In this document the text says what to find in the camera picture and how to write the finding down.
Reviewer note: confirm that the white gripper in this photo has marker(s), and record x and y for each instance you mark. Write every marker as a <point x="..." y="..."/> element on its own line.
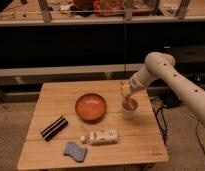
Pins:
<point x="137" y="82"/>

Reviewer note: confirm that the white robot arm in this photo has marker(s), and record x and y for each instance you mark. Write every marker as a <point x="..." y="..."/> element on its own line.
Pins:
<point x="159" y="65"/>

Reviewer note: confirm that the white ceramic cup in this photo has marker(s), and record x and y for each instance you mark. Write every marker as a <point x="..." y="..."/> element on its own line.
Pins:
<point x="128" y="114"/>

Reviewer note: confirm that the orange plate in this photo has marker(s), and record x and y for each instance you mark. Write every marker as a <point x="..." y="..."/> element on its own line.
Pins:
<point x="90" y="107"/>

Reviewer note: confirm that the white plastic bottle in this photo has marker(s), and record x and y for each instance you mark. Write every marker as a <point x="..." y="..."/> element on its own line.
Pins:
<point x="100" y="137"/>

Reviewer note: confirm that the wooden table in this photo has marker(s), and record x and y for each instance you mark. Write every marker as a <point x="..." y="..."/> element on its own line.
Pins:
<point x="139" y="141"/>

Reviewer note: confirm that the black box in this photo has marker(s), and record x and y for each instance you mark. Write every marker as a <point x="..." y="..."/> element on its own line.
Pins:
<point x="189" y="59"/>

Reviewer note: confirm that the black striped block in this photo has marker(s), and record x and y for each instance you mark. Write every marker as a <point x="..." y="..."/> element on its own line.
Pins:
<point x="50" y="131"/>

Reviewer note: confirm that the blue sponge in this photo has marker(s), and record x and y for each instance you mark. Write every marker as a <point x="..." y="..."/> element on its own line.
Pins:
<point x="76" y="152"/>

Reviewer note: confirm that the long shelf bench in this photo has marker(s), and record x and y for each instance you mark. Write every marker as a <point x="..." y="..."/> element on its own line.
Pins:
<point x="23" y="76"/>

